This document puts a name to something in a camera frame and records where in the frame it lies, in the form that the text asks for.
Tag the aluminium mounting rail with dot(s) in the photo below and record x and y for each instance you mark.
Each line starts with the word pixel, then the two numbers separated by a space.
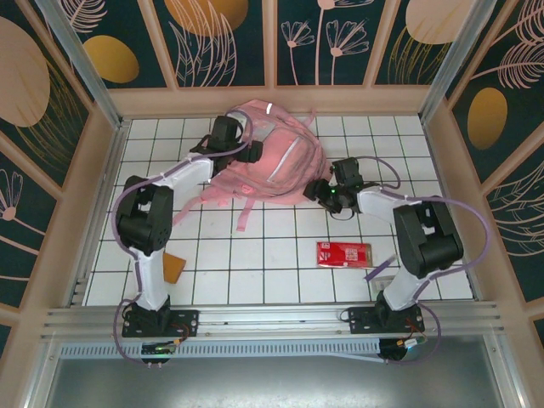
pixel 272 316

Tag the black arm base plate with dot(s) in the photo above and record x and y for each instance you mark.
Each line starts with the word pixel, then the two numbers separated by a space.
pixel 187 323
pixel 361 321

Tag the grey metal sheet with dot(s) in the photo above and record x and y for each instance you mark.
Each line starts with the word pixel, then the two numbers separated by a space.
pixel 272 382

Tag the red snack packet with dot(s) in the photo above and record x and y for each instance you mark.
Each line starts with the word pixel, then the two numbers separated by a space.
pixel 340 254

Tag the white small carton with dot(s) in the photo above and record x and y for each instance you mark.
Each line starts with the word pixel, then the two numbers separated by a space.
pixel 382 284

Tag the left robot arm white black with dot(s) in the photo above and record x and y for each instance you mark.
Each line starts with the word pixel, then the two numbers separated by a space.
pixel 151 276

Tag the brown notebook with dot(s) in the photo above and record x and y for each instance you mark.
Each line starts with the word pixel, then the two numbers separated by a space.
pixel 174 268

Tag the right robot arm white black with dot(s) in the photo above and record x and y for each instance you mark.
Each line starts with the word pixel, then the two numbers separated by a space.
pixel 429 242

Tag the small green circuit board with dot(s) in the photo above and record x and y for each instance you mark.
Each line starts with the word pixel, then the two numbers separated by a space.
pixel 158 349
pixel 411 343

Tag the aluminium frame post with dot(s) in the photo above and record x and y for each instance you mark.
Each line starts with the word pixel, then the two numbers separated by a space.
pixel 451 64
pixel 85 72

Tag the pink fabric backpack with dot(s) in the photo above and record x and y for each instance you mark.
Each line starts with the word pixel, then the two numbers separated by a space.
pixel 289 170

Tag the purple pen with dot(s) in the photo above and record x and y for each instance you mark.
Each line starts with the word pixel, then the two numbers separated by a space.
pixel 380 268

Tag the aluminium side rail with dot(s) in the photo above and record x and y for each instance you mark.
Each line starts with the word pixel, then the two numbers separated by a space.
pixel 111 161

